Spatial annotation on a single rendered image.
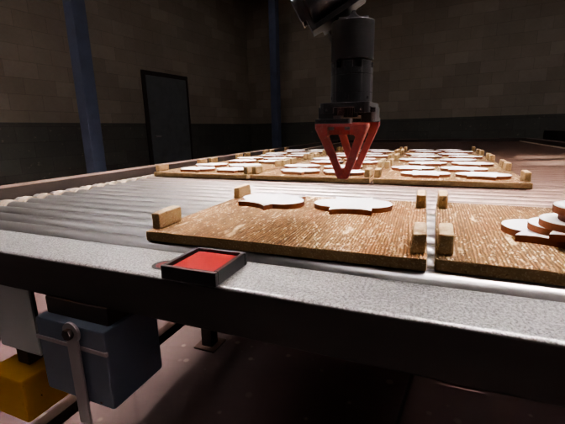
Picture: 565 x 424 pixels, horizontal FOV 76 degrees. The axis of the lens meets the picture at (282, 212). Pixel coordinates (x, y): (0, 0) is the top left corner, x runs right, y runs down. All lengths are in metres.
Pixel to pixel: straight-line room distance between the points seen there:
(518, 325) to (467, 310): 0.04
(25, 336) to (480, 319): 0.66
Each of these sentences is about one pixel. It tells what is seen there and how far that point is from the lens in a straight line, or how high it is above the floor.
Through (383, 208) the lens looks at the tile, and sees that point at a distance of 0.67.
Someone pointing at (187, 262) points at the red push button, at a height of 0.93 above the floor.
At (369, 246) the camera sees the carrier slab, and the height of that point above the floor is 0.94.
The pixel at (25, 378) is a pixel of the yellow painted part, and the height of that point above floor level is 0.70.
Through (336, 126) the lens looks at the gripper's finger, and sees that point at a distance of 0.47.
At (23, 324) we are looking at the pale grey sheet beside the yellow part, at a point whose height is 0.79.
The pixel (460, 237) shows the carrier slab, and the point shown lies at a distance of 0.55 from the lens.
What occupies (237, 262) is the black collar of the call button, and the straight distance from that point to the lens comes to 0.45.
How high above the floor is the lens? 1.09
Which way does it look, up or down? 13 degrees down
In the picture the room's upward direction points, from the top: 1 degrees counter-clockwise
